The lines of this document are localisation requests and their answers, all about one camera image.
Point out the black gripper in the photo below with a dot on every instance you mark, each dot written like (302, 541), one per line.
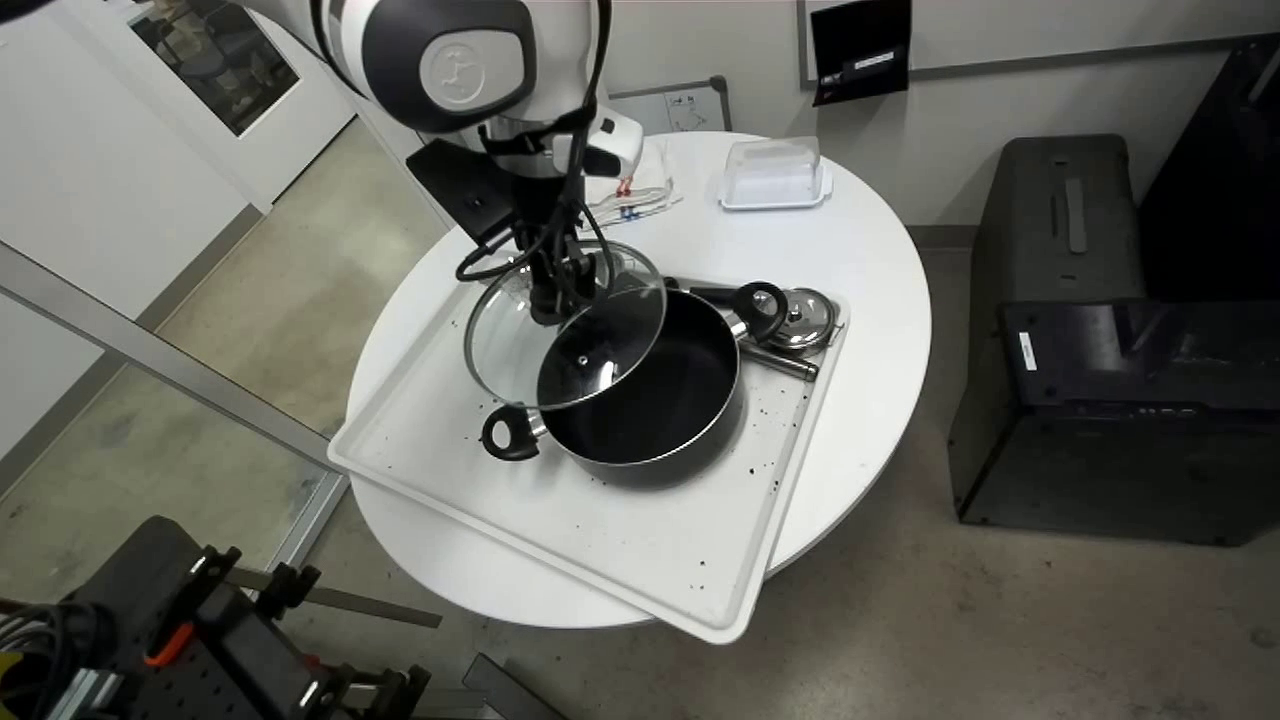
(555, 222)

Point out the glass lid with black knob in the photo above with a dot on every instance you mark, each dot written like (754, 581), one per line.
(513, 355)

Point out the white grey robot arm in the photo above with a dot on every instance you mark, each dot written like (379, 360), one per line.
(452, 64)

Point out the white wrist adapter box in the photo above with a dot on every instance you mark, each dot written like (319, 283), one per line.
(617, 147)

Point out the small framed scribbled panel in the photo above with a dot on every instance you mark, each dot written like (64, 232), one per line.
(686, 106)

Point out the clear plastic container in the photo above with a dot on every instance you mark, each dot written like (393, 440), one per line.
(773, 181)

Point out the white plastic tray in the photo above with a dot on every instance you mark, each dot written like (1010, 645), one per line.
(643, 532)

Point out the round white table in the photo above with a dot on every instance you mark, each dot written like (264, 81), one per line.
(865, 265)

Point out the white door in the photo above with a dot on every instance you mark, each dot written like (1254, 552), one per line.
(274, 151)

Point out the grey flat floor bar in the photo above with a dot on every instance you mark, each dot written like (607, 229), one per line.
(361, 607)

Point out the dark floor plate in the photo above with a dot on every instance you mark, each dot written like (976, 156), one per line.
(501, 694)

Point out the dark picture on door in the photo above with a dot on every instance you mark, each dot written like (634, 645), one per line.
(214, 61)

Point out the black equipment cart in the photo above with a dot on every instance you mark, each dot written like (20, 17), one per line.
(147, 584)

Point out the black floor cabinet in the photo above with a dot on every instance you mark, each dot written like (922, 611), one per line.
(1066, 440)

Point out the black upright panel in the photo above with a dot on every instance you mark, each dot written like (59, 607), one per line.
(1221, 172)

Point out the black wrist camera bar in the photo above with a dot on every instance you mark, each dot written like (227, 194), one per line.
(460, 190)

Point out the black wall holder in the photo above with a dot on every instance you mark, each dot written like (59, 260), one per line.
(862, 43)

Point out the grey aluminium frame rail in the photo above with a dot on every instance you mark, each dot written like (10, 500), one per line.
(161, 357)

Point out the large wall whiteboard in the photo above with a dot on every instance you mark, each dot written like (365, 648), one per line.
(1066, 25)

